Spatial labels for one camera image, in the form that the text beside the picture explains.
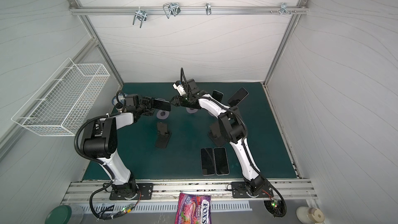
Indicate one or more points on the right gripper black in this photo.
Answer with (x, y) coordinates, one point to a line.
(175, 100)

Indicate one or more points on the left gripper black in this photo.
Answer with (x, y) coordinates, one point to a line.
(146, 100)

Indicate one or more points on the landscape phone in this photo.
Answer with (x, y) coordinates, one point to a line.
(161, 104)

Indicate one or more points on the black stand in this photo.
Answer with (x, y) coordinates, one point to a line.
(215, 135)
(163, 135)

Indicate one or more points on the purple phone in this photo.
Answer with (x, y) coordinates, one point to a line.
(207, 161)

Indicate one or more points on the white-edged phone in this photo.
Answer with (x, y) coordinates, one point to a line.
(221, 161)

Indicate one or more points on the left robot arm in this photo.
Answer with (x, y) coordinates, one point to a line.
(97, 140)

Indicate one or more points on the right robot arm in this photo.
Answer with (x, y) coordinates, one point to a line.
(235, 132)

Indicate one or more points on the round stand of middle phone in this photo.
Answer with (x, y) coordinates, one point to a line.
(192, 110)

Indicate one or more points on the round stand far left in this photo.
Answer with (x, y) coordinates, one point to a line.
(162, 115)

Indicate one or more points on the upright phone on round stand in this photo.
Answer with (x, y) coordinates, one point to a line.
(217, 95)

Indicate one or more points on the tilted far right phone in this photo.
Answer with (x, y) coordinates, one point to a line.
(237, 97)

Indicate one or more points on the metal clamp left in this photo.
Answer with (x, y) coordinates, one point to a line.
(140, 16)

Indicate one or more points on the metal clamp middle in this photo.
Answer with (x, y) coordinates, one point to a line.
(171, 9)

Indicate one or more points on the metal clamp small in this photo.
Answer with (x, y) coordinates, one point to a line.
(208, 9)

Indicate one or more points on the Fox's candy bag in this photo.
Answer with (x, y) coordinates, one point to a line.
(193, 209)

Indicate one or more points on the aluminium crossbar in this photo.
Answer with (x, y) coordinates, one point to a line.
(185, 10)

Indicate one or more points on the green lid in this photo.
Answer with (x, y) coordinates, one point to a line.
(59, 215)

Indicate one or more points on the metal clamp right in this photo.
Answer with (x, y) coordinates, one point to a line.
(284, 10)

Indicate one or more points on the white round container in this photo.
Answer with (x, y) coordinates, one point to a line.
(310, 215)

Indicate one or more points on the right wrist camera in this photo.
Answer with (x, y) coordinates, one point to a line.
(179, 86)

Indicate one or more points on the white wire basket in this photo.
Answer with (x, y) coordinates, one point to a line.
(60, 106)

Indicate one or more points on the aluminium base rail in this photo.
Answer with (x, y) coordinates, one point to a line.
(169, 190)

